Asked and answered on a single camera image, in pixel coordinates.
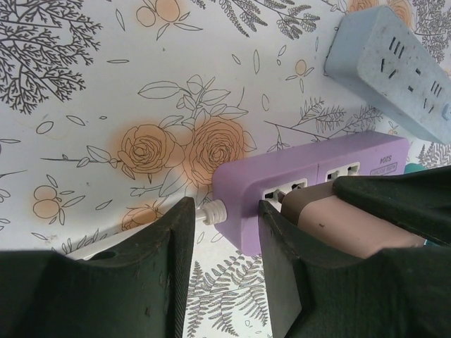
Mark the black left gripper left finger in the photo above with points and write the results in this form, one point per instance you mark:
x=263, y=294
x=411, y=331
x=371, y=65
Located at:
x=88, y=299

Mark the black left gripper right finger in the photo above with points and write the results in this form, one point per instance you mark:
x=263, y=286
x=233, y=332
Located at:
x=352, y=303

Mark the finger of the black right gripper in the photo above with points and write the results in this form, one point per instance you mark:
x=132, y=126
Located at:
x=405, y=204

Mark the dusty pink plug adapter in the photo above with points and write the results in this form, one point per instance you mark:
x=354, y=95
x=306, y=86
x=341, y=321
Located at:
x=334, y=225

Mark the purple power strip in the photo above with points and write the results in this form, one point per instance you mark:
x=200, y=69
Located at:
x=282, y=165

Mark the blue-grey power strip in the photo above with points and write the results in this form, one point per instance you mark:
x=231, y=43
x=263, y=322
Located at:
x=387, y=70

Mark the floral tablecloth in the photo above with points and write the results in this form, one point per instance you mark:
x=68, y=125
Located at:
x=70, y=141

